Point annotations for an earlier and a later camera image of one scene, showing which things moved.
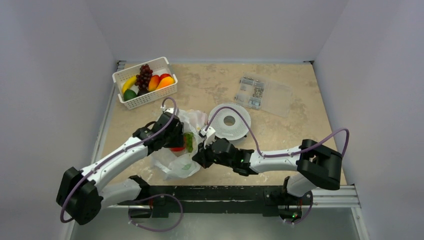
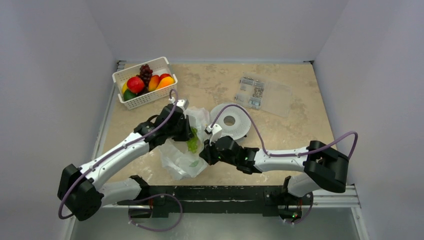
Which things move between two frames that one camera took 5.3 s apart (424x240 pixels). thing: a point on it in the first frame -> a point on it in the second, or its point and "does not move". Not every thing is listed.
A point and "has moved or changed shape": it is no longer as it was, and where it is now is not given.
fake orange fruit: x=166 y=81 does not move
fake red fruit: x=177 y=149 -> x=135 y=84
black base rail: x=164 y=200 does not move
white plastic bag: x=181 y=164 has moved or changed shape
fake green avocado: x=128 y=94 does not move
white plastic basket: x=159 y=66 does not move
